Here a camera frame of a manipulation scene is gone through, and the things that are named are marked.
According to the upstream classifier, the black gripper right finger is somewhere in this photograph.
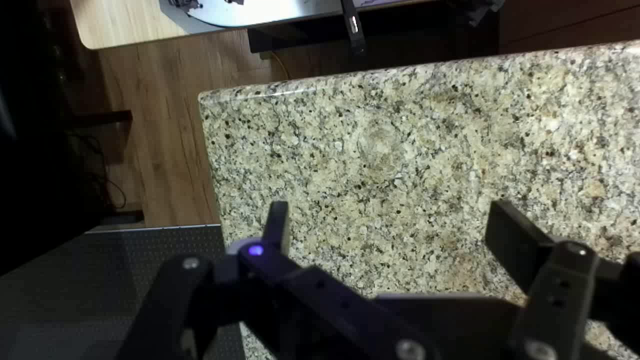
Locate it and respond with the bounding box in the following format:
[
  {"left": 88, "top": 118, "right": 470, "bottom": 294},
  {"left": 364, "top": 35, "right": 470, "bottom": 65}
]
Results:
[{"left": 484, "top": 198, "right": 640, "bottom": 360}]

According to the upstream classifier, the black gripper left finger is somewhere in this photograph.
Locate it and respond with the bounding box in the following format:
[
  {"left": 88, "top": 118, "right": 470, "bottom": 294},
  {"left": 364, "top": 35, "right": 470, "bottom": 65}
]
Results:
[{"left": 119, "top": 199, "right": 445, "bottom": 360}]

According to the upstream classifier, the dark grey mesh surface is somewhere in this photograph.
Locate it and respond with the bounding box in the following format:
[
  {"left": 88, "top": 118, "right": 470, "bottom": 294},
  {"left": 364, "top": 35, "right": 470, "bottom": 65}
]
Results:
[{"left": 0, "top": 224, "right": 244, "bottom": 360}]

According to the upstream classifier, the light wooden robot table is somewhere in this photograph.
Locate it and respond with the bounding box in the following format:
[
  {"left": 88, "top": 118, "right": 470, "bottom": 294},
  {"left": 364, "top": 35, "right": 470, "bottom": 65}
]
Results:
[{"left": 68, "top": 0, "right": 206, "bottom": 51}]

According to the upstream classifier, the black clamp bar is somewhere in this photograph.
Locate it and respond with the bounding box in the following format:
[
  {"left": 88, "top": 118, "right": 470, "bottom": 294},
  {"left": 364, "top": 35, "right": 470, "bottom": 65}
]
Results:
[{"left": 338, "top": 0, "right": 368, "bottom": 56}]

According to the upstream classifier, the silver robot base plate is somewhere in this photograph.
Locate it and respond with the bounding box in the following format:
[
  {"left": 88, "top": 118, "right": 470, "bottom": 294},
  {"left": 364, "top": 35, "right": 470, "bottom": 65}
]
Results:
[{"left": 159, "top": 0, "right": 344, "bottom": 30}]

